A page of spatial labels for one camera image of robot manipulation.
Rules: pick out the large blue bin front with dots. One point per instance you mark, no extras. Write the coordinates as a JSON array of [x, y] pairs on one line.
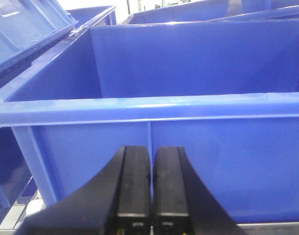
[[226, 91]]

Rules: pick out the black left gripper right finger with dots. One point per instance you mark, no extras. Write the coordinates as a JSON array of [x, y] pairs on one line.
[[183, 205]]

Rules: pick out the blue bin upper left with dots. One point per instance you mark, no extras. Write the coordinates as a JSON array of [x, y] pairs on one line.
[[27, 26]]

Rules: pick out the blue bin behind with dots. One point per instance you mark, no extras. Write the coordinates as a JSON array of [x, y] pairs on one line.
[[217, 10]]

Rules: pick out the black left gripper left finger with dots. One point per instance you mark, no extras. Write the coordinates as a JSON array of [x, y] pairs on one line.
[[116, 201]]

